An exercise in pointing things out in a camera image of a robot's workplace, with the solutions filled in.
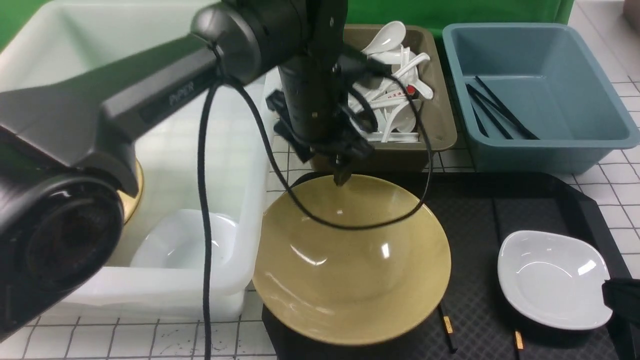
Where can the black serving tray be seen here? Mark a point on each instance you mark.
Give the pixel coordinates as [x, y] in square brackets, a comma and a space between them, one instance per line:
[477, 211]

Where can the white side dish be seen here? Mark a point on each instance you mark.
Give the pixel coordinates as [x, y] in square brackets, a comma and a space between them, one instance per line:
[554, 280]
[178, 241]

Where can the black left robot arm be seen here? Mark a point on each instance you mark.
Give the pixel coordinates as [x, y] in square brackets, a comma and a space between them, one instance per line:
[67, 148]

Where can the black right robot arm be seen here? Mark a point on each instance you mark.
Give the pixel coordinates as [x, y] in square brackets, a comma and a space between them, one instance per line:
[622, 296]

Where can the large white plastic tub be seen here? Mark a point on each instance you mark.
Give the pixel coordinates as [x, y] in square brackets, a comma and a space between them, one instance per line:
[156, 269]

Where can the white side dish in tub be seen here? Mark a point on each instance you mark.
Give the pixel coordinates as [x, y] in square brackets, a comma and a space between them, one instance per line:
[178, 241]

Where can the pile of white soup spoons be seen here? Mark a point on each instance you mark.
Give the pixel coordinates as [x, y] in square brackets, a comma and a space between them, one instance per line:
[391, 103]

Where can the black chopsticks in blue bin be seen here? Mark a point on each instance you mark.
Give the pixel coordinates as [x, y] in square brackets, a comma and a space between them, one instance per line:
[497, 112]

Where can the olive green spoon bin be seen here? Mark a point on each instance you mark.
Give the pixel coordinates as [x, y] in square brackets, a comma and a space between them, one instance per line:
[436, 115]

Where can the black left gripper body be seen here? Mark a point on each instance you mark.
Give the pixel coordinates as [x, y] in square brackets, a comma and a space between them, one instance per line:
[321, 113]

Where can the black chopstick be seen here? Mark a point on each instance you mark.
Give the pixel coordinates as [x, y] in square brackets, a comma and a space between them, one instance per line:
[519, 345]
[448, 328]

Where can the blue chopstick bin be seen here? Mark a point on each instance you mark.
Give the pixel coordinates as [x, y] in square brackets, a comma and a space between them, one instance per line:
[546, 74]

